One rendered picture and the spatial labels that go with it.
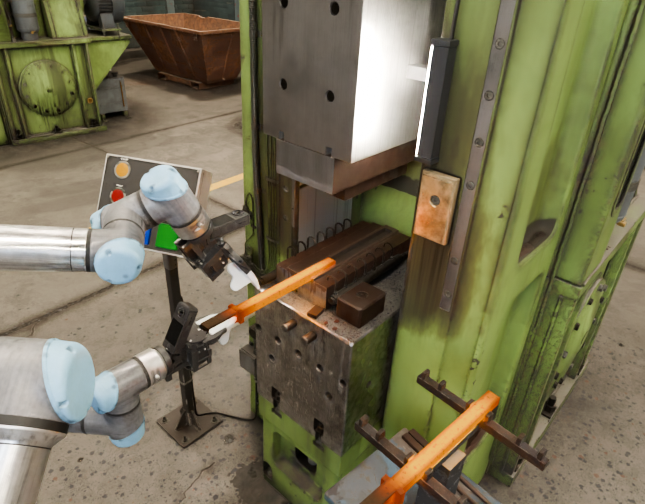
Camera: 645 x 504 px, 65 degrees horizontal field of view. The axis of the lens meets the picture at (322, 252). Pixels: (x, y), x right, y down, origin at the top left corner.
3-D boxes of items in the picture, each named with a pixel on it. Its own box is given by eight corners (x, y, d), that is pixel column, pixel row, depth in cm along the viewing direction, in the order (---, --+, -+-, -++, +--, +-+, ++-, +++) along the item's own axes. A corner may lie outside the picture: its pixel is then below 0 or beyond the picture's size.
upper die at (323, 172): (332, 195, 125) (334, 158, 120) (276, 172, 136) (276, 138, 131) (423, 156, 153) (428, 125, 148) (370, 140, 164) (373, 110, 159)
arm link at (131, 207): (81, 233, 90) (137, 206, 90) (89, 207, 99) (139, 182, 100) (108, 266, 95) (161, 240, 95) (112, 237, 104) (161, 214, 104)
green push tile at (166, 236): (175, 250, 155) (180, 226, 155) (154, 246, 157) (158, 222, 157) (178, 250, 157) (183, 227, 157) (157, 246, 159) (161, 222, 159)
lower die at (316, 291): (325, 310, 143) (326, 285, 139) (276, 282, 154) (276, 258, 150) (407, 257, 171) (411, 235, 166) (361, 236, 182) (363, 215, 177)
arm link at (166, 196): (132, 174, 97) (172, 155, 97) (161, 212, 105) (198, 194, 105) (136, 199, 92) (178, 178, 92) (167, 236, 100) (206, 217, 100)
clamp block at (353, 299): (359, 330, 136) (361, 310, 133) (335, 316, 141) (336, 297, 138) (385, 310, 144) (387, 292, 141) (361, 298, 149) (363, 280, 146)
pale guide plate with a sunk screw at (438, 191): (443, 246, 123) (456, 180, 114) (412, 233, 128) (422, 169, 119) (448, 243, 124) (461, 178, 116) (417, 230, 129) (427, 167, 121)
